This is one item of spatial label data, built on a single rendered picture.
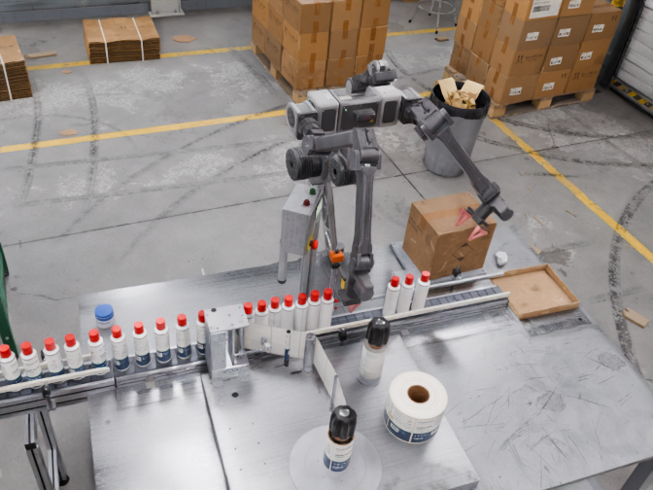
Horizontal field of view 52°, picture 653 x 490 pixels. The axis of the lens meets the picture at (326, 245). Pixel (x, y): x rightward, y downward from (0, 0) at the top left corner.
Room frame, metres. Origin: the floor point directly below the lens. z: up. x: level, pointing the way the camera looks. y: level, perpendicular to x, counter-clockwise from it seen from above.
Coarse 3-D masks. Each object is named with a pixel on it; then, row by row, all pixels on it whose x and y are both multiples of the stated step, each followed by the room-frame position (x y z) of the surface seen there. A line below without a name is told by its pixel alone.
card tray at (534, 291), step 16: (512, 272) 2.35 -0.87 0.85; (528, 272) 2.39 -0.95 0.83; (544, 272) 2.40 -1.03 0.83; (512, 288) 2.27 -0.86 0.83; (528, 288) 2.28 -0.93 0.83; (544, 288) 2.29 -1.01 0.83; (560, 288) 2.31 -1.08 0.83; (512, 304) 2.16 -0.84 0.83; (528, 304) 2.17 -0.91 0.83; (544, 304) 2.18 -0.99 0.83; (560, 304) 2.20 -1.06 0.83; (576, 304) 2.19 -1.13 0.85
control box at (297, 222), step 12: (300, 192) 1.92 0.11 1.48; (288, 204) 1.85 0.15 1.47; (300, 204) 1.85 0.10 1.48; (312, 204) 1.86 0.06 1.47; (288, 216) 1.81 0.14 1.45; (300, 216) 1.81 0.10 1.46; (312, 216) 1.83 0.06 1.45; (288, 228) 1.81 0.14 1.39; (300, 228) 1.80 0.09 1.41; (312, 228) 1.85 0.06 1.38; (288, 240) 1.81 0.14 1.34; (300, 240) 1.80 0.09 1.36; (312, 240) 1.87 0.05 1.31; (288, 252) 1.81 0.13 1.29; (300, 252) 1.80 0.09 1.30
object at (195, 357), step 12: (492, 288) 2.20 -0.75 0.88; (432, 300) 2.08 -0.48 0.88; (444, 300) 2.09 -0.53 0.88; (456, 300) 2.09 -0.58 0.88; (492, 300) 2.12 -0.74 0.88; (360, 312) 1.96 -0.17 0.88; (372, 312) 1.97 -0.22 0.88; (432, 312) 2.01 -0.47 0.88; (336, 324) 1.88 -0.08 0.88; (192, 348) 1.67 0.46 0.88; (132, 360) 1.58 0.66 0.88; (156, 360) 1.59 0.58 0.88; (180, 360) 1.60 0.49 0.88; (192, 360) 1.61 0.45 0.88; (120, 372) 1.52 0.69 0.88; (132, 372) 1.52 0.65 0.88
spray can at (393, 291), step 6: (396, 276) 1.98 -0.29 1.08; (396, 282) 1.95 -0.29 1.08; (390, 288) 1.95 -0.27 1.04; (396, 288) 1.95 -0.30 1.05; (390, 294) 1.95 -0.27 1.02; (396, 294) 1.95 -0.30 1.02; (390, 300) 1.94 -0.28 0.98; (396, 300) 1.95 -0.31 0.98; (384, 306) 1.96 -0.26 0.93; (390, 306) 1.94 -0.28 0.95; (384, 312) 1.95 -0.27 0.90; (390, 312) 1.94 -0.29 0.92
